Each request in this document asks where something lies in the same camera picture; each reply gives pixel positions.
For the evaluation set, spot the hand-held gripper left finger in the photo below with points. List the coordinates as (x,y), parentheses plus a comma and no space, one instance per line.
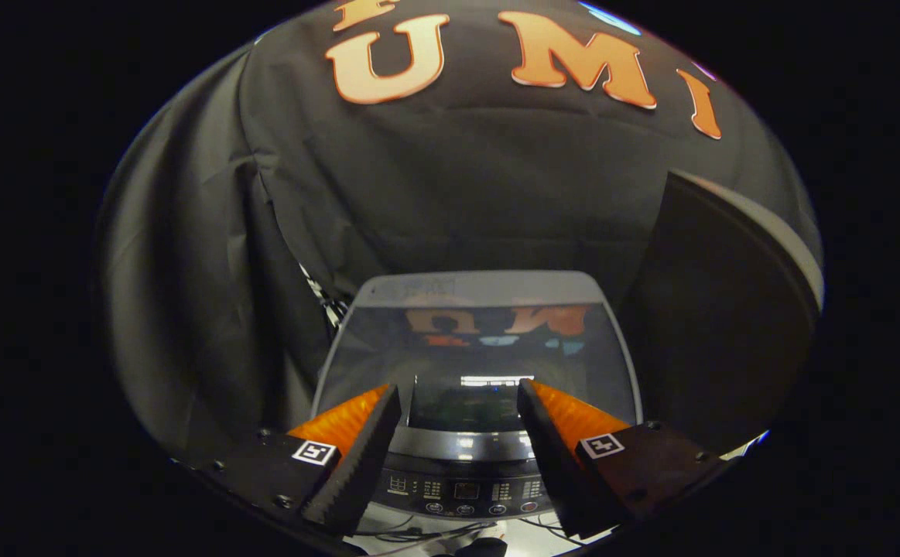
(361,464)

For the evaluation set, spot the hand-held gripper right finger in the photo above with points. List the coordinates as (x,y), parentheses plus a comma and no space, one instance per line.
(554,464)

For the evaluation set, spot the grey washing machine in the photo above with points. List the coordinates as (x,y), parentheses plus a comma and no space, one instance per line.
(465,472)

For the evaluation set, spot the checkered board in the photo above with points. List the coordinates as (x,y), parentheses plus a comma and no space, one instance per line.
(330,302)

